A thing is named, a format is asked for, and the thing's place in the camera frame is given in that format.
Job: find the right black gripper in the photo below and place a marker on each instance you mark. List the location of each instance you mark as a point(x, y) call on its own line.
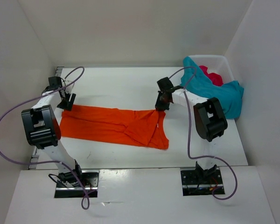
point(159, 106)

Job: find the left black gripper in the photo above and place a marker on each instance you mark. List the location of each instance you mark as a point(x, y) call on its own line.
point(67, 105)

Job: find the orange t shirt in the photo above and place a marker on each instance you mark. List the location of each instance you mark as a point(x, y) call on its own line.
point(142, 128)

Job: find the teal t shirt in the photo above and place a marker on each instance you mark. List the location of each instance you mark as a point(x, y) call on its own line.
point(235, 110)

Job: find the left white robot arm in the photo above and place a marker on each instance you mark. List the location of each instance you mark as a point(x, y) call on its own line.
point(43, 131)

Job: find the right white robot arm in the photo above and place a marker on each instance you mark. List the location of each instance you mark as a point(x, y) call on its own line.
point(206, 121)

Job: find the pink t shirt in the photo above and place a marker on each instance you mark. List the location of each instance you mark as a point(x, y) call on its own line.
point(215, 78)

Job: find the white plastic basket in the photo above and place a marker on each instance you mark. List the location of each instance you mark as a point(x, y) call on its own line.
point(197, 83)

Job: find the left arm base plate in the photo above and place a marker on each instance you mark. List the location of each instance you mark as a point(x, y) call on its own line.
point(67, 190)

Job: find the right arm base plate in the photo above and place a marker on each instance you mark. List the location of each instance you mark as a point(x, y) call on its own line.
point(191, 186)

